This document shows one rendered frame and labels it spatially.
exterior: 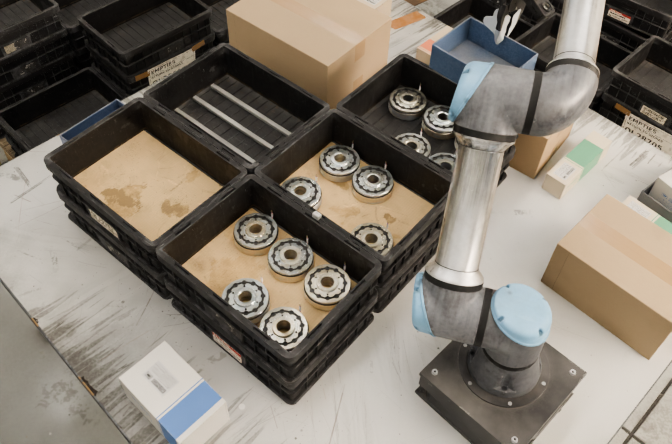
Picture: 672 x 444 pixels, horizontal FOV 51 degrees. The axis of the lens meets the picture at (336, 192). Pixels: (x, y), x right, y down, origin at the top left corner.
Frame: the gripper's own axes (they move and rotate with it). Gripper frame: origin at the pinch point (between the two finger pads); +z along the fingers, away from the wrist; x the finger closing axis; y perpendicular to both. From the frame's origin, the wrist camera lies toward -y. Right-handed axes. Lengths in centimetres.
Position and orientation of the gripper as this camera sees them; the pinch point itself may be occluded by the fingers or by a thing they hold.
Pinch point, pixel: (502, 40)
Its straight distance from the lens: 178.5
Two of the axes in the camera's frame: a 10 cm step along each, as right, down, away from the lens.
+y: -6.8, -5.7, 4.6
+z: -1.3, 7.1, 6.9
